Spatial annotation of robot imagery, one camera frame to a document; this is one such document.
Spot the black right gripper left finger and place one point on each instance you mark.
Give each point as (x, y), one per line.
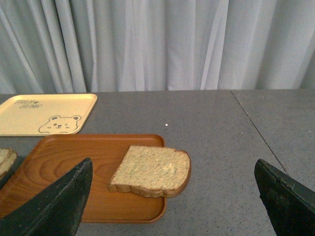
(55, 211)

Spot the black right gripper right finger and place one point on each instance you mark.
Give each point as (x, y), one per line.
(289, 204)

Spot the bread slice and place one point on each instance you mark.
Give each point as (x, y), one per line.
(152, 172)
(7, 158)

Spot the brown wooden tray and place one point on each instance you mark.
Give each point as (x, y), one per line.
(55, 155)

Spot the yellow bear tray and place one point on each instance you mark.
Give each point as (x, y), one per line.
(45, 114)

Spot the grey curtain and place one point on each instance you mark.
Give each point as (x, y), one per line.
(66, 46)

